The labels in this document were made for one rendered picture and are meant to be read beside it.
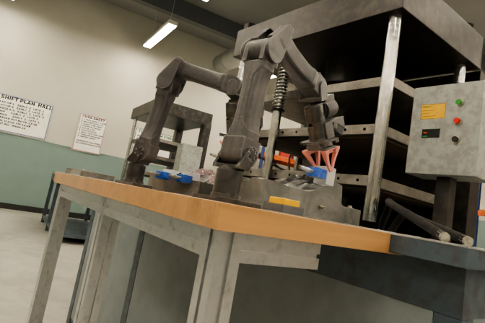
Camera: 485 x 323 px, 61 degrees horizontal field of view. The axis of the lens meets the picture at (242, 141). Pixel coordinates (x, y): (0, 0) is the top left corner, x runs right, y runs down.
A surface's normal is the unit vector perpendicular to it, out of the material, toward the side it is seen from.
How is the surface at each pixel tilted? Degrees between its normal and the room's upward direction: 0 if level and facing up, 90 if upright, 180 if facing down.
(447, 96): 90
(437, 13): 90
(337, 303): 90
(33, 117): 90
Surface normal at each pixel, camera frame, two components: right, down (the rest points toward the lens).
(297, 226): 0.57, -0.03
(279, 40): 0.76, 0.04
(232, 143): -0.61, -0.29
